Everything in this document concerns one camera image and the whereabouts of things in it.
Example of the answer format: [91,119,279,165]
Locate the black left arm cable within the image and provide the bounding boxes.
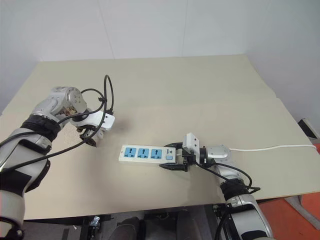
[0,74,116,174]

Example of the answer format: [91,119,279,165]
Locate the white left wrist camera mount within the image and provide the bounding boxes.
[71,109,116,132]

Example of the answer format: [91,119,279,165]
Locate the grey chair base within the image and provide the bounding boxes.
[284,193,320,227]

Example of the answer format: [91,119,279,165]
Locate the white power strip blue sockets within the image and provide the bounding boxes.
[117,143,177,165]

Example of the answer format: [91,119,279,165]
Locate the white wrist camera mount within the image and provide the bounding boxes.
[181,132,202,157]
[71,109,116,132]

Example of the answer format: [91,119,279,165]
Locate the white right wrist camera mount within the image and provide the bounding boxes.
[181,132,202,157]

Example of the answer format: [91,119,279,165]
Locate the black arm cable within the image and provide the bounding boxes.
[0,74,116,174]
[195,161,261,240]

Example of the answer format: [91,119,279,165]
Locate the metal table bracket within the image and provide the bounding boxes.
[88,215,102,229]

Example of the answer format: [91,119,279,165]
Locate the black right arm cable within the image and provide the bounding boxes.
[195,161,261,240]

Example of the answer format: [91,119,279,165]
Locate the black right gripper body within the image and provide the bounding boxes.
[174,146,201,174]

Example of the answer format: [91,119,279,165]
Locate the dark rounded shape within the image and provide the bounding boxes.
[115,216,141,240]

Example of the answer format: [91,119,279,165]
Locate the white power strip cable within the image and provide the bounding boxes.
[229,144,317,153]

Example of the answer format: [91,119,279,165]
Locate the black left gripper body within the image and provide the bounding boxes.
[75,126,98,141]

